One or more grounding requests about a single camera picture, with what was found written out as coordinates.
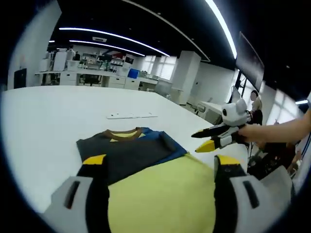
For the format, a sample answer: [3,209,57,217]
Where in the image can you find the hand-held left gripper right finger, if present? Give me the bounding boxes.
[213,154,287,233]

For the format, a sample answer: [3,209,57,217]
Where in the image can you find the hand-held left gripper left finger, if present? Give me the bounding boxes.
[43,154,111,233]

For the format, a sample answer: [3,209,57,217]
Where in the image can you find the yellow blue grey garment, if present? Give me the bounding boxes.
[76,126,217,233]

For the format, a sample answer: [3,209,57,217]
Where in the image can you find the person's right hand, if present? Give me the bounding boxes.
[237,124,262,145]

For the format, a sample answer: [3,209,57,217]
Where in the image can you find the white desk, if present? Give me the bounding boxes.
[196,101,225,122]

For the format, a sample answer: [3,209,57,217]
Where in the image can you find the computer monitor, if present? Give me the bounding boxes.
[230,85,243,103]

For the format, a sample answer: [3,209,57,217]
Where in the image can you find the narrow white square column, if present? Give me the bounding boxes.
[171,50,202,105]

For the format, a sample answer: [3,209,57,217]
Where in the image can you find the person's white shirt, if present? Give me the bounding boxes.
[297,93,311,168]

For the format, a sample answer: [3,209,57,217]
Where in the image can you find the white window blinds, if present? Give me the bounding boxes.
[143,55,177,81]

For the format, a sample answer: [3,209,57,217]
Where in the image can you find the long overhead light strip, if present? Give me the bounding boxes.
[205,0,238,59]

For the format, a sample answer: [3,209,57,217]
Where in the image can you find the long white workbench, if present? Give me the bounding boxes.
[35,68,159,91]

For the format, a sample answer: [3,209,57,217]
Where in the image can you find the black office chair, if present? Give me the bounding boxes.
[80,74,101,86]

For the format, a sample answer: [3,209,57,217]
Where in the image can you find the short curved ceiling light strip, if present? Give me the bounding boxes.
[69,39,146,57]

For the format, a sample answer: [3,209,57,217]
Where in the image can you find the black cabinet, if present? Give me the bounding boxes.
[13,68,27,89]

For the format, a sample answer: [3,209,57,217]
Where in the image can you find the wide white square column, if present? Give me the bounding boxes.
[7,0,63,91]

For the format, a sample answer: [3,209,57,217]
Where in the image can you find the large dark wall screen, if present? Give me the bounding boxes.
[235,31,265,91]

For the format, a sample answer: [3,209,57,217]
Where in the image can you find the white table cable cover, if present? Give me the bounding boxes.
[106,111,159,120]

